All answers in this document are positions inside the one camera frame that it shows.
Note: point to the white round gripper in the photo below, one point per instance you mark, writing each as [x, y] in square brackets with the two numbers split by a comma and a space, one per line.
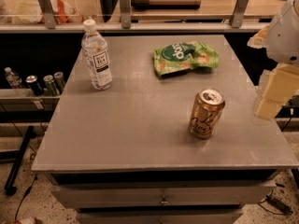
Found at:
[284, 36]

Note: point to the orange LaCroix can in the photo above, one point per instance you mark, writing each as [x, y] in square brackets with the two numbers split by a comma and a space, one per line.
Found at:
[206, 112]

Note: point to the clear plastic tea bottle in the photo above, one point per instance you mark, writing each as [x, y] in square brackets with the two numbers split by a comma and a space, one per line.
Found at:
[95, 51]

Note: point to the grey can on shelf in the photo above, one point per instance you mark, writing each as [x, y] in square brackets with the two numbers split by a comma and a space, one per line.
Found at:
[59, 78]

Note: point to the green can on shelf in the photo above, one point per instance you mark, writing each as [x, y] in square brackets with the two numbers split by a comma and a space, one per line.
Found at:
[51, 85]

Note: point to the dark blue can on shelf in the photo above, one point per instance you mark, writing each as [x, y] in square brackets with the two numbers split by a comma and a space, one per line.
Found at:
[34, 85]

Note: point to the green chip bag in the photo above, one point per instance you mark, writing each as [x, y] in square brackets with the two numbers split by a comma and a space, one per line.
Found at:
[184, 56]

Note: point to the black power adapter on floor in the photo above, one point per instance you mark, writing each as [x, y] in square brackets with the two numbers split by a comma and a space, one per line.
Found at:
[280, 205]

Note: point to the upper grey drawer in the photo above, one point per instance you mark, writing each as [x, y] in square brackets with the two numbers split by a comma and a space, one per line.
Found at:
[238, 192]

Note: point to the grey drawer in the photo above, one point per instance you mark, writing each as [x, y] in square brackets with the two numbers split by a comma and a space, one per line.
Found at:
[172, 216]
[238, 192]

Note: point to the lower grey drawer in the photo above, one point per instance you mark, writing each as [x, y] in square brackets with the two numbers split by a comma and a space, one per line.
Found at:
[172, 216]

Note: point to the orange white plastic bag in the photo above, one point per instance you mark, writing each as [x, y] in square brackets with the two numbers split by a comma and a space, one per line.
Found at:
[30, 12]

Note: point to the black stand leg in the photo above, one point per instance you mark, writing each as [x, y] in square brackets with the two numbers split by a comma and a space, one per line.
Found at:
[9, 186]

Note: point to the right metal bracket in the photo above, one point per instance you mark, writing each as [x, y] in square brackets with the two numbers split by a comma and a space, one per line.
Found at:
[238, 13]

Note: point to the metal bracket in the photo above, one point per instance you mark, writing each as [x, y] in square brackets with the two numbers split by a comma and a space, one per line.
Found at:
[238, 13]
[48, 14]
[125, 14]

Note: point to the middle metal bracket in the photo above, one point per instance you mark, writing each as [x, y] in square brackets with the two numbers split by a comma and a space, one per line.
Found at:
[125, 14]

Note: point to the left metal bracket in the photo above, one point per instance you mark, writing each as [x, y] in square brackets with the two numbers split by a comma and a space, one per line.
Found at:
[48, 14]

